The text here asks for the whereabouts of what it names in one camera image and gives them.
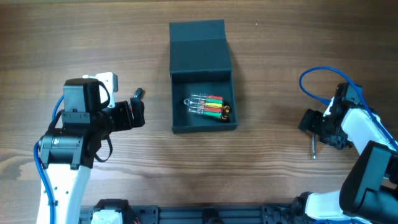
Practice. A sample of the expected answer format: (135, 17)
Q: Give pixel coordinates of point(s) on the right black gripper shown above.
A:
(310, 121)

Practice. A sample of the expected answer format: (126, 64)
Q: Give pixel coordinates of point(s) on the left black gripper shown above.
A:
(137, 112)

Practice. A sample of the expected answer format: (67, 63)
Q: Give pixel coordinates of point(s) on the red black handled screwdriver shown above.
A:
(139, 93)

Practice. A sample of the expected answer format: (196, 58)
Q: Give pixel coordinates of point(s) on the silver metal wrench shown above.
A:
(314, 155)

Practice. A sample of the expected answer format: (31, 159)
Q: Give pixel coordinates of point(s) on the clear case coloured screwdrivers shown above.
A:
(206, 105)

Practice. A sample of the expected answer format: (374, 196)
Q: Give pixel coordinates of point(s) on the orange black needle-nose pliers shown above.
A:
(225, 113)

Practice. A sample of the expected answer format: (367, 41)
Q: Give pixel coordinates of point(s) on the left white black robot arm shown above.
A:
(65, 154)

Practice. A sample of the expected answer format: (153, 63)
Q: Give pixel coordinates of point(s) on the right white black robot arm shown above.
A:
(362, 197)

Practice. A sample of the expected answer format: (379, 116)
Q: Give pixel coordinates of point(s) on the dark green open box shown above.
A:
(200, 62)

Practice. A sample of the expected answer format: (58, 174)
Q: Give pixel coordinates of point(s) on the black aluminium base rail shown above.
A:
(261, 214)

